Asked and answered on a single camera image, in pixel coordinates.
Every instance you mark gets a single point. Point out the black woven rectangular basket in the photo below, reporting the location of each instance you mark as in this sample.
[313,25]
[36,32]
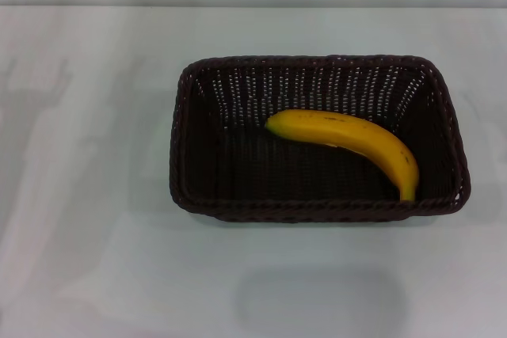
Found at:
[277,172]

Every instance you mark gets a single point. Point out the yellow banana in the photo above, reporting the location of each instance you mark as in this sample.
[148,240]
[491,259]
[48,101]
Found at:
[356,132]

